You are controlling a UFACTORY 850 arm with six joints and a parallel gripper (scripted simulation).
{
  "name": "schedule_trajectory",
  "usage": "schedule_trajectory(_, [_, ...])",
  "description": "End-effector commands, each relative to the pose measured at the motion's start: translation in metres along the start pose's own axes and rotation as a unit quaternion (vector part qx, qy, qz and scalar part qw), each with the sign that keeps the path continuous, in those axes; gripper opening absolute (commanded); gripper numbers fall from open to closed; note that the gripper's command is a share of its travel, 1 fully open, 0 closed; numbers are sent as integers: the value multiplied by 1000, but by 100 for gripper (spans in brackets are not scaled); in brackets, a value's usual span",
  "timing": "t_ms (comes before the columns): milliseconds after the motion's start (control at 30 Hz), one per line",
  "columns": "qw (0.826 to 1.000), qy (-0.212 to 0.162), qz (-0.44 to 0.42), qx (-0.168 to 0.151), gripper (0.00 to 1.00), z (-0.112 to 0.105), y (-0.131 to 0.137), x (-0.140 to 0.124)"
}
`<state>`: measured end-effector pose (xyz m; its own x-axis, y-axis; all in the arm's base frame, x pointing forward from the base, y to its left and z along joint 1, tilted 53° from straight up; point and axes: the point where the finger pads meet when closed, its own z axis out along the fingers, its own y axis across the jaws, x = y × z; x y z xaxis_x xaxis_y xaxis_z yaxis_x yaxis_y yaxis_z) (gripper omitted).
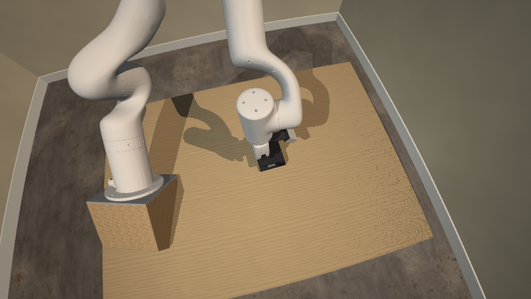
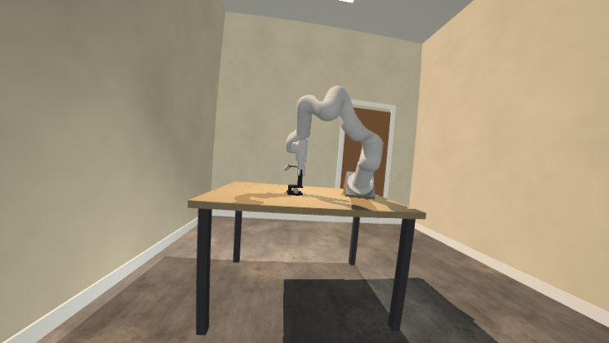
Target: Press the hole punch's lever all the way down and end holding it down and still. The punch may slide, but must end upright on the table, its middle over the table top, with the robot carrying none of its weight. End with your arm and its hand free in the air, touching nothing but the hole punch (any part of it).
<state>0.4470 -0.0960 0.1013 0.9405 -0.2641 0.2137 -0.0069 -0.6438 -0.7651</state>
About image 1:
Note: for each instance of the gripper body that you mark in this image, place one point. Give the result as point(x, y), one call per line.
point(260, 150)

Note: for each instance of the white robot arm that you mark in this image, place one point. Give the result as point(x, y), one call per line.
point(100, 71)

